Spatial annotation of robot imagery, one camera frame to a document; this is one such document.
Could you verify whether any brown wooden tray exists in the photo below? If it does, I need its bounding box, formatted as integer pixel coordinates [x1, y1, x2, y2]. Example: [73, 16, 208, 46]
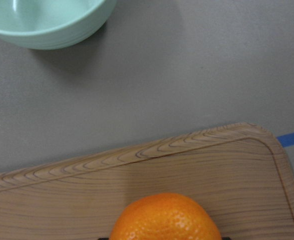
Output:
[0, 123, 294, 240]

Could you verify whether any mint green bowl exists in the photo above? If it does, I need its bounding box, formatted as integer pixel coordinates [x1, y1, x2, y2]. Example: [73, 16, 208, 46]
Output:
[0, 0, 117, 50]

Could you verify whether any orange mandarin fruit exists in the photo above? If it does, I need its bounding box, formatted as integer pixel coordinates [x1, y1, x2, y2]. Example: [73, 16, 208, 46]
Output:
[109, 193, 222, 240]

